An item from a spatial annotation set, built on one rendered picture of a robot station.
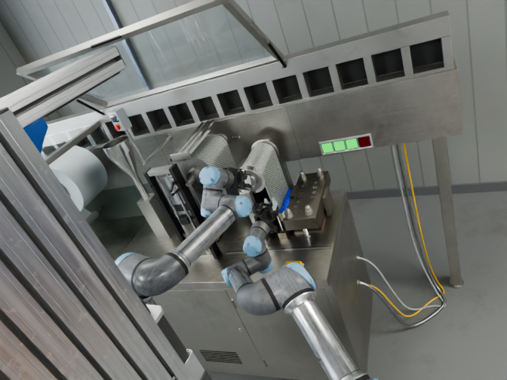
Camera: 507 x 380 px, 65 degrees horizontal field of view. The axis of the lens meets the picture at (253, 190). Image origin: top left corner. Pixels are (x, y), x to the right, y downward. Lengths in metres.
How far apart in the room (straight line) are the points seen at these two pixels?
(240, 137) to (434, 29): 1.01
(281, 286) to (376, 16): 2.16
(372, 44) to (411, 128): 0.42
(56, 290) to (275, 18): 2.79
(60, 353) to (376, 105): 1.60
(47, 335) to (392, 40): 1.59
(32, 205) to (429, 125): 1.67
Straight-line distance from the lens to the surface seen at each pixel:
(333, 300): 1.84
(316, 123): 1.98
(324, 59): 1.86
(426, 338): 2.59
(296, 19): 3.14
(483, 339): 2.60
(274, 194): 1.91
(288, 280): 1.31
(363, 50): 1.84
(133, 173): 2.25
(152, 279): 1.25
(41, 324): 0.64
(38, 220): 0.62
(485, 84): 3.16
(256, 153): 1.91
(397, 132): 1.97
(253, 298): 1.32
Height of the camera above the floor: 2.08
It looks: 29 degrees down
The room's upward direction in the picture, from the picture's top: 22 degrees counter-clockwise
